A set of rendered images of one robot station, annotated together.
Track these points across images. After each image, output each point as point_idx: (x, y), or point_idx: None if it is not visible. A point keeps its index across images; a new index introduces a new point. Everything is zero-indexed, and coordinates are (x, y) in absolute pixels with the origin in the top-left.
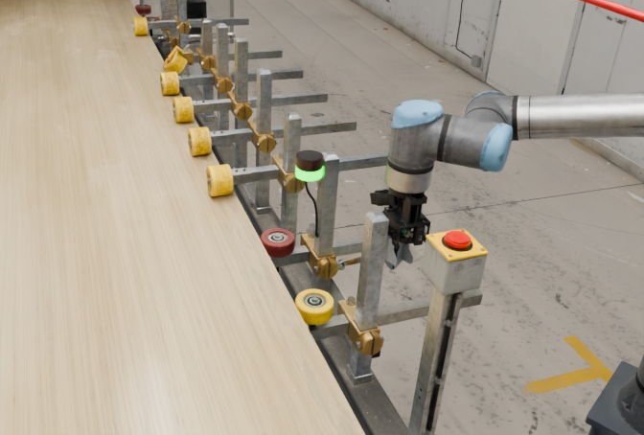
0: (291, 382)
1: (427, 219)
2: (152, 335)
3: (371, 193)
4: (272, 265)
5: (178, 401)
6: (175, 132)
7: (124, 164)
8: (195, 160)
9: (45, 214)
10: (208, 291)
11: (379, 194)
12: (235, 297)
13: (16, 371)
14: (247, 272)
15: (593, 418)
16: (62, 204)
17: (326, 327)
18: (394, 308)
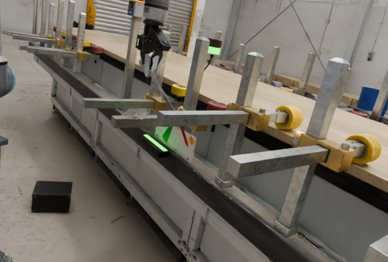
0: (178, 78)
1: (138, 34)
2: (234, 90)
3: (170, 45)
4: (210, 97)
5: (209, 81)
6: None
7: (383, 152)
8: None
9: (349, 126)
10: (229, 95)
11: (166, 38)
12: (216, 93)
13: (261, 90)
14: (219, 97)
15: (4, 138)
16: (353, 129)
17: (172, 100)
18: (139, 100)
